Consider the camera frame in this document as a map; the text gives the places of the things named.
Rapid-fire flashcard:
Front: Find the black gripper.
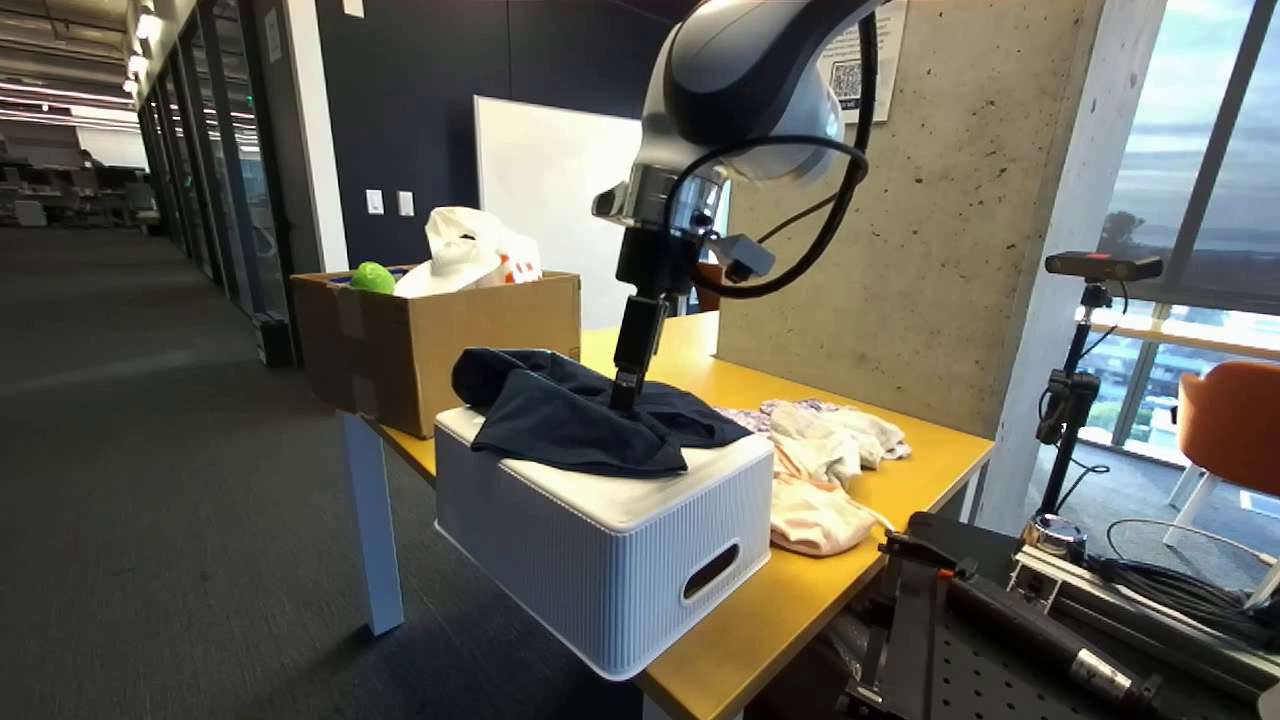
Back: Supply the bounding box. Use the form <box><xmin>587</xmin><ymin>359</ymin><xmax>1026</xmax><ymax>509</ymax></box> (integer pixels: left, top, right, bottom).
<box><xmin>610</xmin><ymin>227</ymin><xmax>701</xmax><ymax>410</ymax></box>

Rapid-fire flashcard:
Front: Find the navy blue cloth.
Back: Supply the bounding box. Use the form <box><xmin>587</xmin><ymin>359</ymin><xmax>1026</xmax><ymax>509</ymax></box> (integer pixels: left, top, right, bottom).
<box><xmin>447</xmin><ymin>344</ymin><xmax>751</xmax><ymax>483</ymax></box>

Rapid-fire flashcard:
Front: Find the white plastic laundry basket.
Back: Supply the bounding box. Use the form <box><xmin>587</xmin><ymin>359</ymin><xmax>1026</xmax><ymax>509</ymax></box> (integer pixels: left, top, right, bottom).
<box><xmin>431</xmin><ymin>394</ymin><xmax>776</xmax><ymax>683</ymax></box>

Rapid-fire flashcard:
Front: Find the purple checkered cloth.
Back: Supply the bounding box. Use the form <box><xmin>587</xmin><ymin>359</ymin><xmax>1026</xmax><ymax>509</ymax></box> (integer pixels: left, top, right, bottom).
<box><xmin>724</xmin><ymin>401</ymin><xmax>806</xmax><ymax>443</ymax></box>

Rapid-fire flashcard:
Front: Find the brown cardboard box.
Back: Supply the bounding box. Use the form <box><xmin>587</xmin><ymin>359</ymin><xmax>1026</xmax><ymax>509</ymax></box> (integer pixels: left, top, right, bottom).
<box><xmin>287</xmin><ymin>268</ymin><xmax>584</xmax><ymax>438</ymax></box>

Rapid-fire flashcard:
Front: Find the white whiteboard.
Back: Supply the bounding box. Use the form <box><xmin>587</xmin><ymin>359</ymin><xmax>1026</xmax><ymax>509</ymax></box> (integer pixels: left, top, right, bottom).
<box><xmin>474</xmin><ymin>92</ymin><xmax>653</xmax><ymax>335</ymax></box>

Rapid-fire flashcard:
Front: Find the cream towel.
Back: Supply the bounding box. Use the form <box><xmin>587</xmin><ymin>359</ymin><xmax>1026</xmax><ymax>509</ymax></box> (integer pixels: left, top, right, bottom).
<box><xmin>760</xmin><ymin>394</ymin><xmax>917</xmax><ymax>489</ymax></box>

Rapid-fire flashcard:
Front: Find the white plastic bag orange print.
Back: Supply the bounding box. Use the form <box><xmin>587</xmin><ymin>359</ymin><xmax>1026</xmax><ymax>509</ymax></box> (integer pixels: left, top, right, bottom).
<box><xmin>393</xmin><ymin>202</ymin><xmax>548</xmax><ymax>299</ymax></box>

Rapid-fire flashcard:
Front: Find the peach cloth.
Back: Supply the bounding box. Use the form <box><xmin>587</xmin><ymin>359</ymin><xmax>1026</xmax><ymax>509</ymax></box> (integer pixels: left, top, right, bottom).
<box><xmin>767</xmin><ymin>471</ymin><xmax>898</xmax><ymax>558</ymax></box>

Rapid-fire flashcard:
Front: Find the green ball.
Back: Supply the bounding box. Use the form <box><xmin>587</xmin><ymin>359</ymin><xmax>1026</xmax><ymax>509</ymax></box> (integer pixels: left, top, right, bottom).
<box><xmin>349</xmin><ymin>258</ymin><xmax>402</xmax><ymax>299</ymax></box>

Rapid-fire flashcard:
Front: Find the white table leg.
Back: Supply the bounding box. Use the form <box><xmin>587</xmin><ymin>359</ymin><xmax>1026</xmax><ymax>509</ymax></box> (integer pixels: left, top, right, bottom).
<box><xmin>336</xmin><ymin>407</ymin><xmax>410</xmax><ymax>641</ymax></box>

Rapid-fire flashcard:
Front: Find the white QR code poster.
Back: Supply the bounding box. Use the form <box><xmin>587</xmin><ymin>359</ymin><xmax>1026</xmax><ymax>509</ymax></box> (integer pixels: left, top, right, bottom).
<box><xmin>818</xmin><ymin>0</ymin><xmax>913</xmax><ymax>130</ymax></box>

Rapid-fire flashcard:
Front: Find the orange chair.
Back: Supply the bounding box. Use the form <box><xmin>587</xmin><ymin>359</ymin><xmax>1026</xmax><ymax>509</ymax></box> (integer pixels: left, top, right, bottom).
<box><xmin>1172</xmin><ymin>359</ymin><xmax>1280</xmax><ymax>551</ymax></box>

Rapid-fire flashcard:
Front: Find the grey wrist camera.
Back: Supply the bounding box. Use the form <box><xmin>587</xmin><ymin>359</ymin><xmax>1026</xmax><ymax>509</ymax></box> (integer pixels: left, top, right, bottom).
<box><xmin>711</xmin><ymin>236</ymin><xmax>781</xmax><ymax>289</ymax></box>

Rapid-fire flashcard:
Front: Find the black clamp orange handle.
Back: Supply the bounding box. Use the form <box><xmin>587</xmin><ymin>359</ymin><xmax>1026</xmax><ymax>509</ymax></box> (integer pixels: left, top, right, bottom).
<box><xmin>880</xmin><ymin>527</ymin><xmax>970</xmax><ymax>591</ymax></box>

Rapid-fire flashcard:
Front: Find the black camera tripod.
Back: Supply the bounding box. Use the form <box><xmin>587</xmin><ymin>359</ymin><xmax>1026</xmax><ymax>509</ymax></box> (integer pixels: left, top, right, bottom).
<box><xmin>1035</xmin><ymin>246</ymin><xmax>1170</xmax><ymax>527</ymax></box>

